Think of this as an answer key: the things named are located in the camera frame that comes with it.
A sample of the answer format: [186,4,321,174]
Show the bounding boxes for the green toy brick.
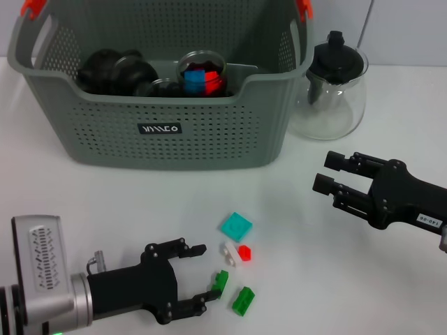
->
[232,285,256,318]
[210,270,230,301]

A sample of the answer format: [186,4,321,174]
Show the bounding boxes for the glass teapot black lid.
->
[288,30,369,141]

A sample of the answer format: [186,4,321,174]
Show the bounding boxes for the dark red long brick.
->
[204,70,226,98]

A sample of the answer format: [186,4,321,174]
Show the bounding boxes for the dark clay teapot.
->
[76,49,122,95]

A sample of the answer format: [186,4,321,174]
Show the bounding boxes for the cyan square toy brick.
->
[220,211,254,243]

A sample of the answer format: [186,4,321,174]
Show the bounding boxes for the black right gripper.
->
[312,150,447,232]

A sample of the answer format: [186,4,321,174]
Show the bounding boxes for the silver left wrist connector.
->
[86,249,108,274]

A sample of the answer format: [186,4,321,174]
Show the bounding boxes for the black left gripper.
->
[86,237,221,325]

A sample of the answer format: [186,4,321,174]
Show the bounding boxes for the white toy brick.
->
[219,241,243,269]

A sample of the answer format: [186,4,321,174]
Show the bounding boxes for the blue square toy brick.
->
[183,70,207,96]

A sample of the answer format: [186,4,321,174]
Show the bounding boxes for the grey perforated plastic basket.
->
[6,0,315,172]

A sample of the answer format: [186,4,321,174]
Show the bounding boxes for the orange basket handle clip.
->
[295,0,312,22]
[20,0,48,20]

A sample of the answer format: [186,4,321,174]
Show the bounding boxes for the glass teacup black sleeve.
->
[176,50,231,98]
[115,50,160,95]
[134,78,182,98]

